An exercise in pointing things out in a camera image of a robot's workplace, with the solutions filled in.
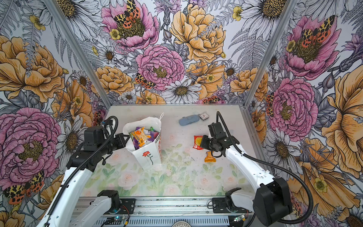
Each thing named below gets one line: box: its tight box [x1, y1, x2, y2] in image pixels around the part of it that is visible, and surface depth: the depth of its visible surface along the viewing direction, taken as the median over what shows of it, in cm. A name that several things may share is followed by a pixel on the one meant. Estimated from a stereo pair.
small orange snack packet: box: [129, 126, 152, 149], surface depth 78 cm
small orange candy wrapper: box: [204, 150, 217, 163], surface depth 93 cm
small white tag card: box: [198, 113, 210, 120], surface depth 114 cm
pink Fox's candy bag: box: [131, 126, 160, 150], surface depth 79 cm
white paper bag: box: [122, 112, 165, 171], surface depth 79 cm
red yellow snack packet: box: [192, 135, 204, 150], surface depth 87 cm
